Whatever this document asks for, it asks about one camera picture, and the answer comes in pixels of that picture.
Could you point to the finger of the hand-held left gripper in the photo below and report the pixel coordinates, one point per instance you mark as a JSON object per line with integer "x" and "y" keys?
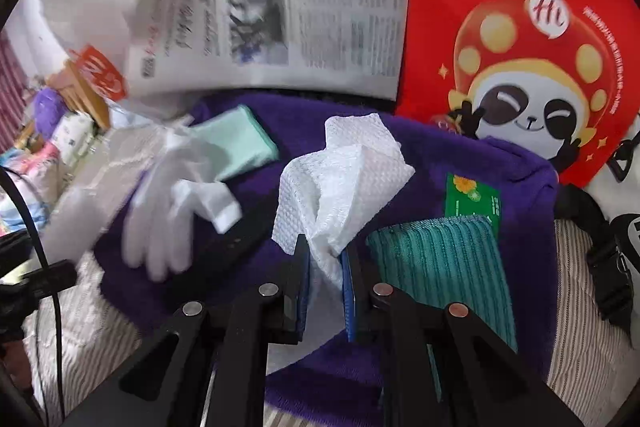
{"x": 50, "y": 278}

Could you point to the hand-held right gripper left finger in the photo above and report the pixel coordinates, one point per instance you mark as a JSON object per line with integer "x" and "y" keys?
{"x": 302, "y": 287}

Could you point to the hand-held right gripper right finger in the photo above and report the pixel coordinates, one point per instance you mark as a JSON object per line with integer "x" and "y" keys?
{"x": 348, "y": 297}

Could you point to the teal striped cloth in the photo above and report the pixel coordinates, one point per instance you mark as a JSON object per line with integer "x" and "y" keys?
{"x": 440, "y": 257}

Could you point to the white paper towel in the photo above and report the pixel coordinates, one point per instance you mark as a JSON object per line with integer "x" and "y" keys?
{"x": 340, "y": 167}

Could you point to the white glove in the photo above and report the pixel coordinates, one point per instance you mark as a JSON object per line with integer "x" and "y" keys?
{"x": 160, "y": 217}

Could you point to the mint green cloth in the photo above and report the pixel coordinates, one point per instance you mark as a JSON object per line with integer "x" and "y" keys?
{"x": 235, "y": 142}

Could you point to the purple fabric tray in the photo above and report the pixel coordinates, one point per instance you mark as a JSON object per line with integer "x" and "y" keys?
{"x": 300, "y": 127}

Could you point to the spotted white pillow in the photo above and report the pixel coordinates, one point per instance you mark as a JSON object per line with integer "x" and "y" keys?
{"x": 75, "y": 132}

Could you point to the purple plush toy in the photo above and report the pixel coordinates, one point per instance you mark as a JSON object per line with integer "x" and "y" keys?
{"x": 50, "y": 107}

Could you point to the wooden headboard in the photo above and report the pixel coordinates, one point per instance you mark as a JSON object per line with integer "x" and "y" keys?
{"x": 90, "y": 102}

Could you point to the pink striped cloth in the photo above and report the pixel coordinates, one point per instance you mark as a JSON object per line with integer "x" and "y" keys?
{"x": 12, "y": 82}

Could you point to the white waist bag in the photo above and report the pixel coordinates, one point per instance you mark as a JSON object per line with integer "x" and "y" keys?
{"x": 607, "y": 272}

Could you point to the newspaper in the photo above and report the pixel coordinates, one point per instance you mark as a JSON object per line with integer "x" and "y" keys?
{"x": 325, "y": 7}

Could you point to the red paper bag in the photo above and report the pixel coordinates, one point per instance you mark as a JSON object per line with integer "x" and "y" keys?
{"x": 450, "y": 7}

